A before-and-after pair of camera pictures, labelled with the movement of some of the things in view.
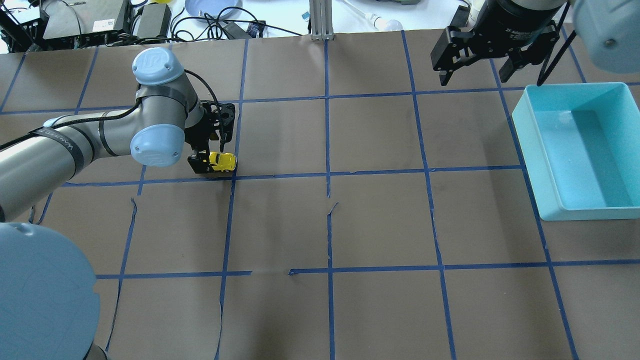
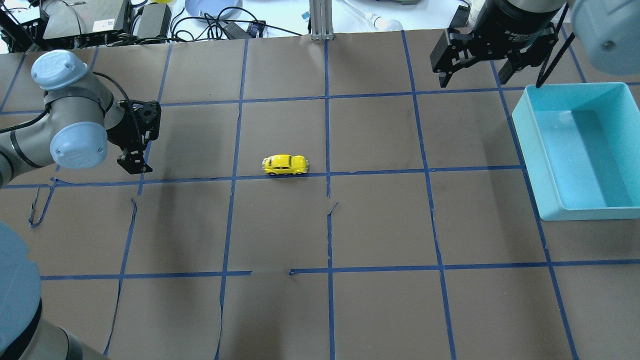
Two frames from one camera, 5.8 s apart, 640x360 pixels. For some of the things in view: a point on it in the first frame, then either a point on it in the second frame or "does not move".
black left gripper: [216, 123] to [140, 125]
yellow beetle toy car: [222, 161] to [285, 164]
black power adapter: [154, 21] does not move
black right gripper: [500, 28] does not move
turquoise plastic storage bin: [581, 145] does not move
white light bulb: [376, 21] does not move
